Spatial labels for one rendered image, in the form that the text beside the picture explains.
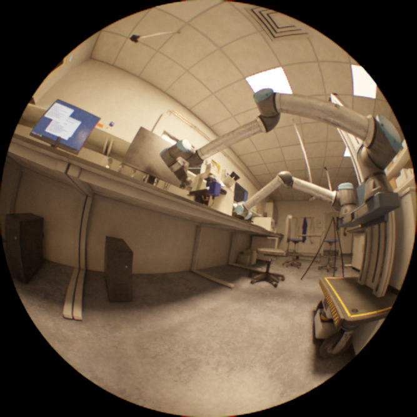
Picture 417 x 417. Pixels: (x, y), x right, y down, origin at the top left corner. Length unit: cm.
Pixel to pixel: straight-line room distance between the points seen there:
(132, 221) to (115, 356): 117
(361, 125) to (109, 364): 128
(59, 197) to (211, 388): 158
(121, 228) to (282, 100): 152
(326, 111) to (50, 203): 188
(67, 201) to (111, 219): 51
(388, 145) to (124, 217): 180
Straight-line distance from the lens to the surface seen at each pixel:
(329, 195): 129
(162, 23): 231
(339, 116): 62
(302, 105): 62
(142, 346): 74
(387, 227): 89
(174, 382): 65
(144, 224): 139
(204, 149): 80
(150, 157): 94
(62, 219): 139
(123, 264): 86
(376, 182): 71
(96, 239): 134
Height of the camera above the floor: 61
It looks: 11 degrees up
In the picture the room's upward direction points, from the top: 9 degrees clockwise
